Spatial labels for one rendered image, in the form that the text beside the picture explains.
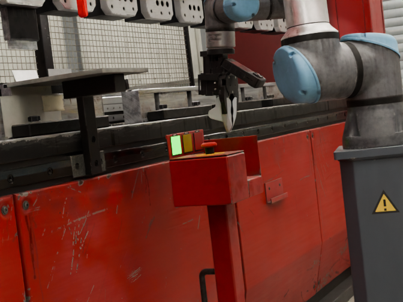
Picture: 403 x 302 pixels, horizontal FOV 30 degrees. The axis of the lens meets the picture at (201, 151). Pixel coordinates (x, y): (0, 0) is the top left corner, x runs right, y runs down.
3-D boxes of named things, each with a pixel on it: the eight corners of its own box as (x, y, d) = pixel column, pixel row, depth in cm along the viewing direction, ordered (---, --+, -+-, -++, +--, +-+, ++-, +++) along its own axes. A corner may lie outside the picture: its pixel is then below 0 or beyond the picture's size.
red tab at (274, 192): (271, 203, 254) (269, 183, 254) (266, 204, 255) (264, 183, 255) (288, 196, 268) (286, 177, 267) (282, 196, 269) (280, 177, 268)
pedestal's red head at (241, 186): (232, 204, 178) (223, 129, 177) (173, 207, 185) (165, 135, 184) (264, 192, 195) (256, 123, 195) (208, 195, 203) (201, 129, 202)
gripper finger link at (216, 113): (211, 132, 195) (210, 96, 194) (232, 132, 192) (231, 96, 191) (206, 133, 192) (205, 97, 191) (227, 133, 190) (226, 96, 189)
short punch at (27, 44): (11, 48, 172) (6, 6, 171) (5, 49, 173) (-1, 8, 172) (40, 49, 180) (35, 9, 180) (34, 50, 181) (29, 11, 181)
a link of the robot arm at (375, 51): (416, 93, 153) (409, 26, 153) (361, 99, 148) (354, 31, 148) (381, 96, 165) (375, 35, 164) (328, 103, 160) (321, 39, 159)
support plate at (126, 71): (102, 72, 156) (101, 68, 156) (6, 87, 168) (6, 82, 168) (148, 72, 171) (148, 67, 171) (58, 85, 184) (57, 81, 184)
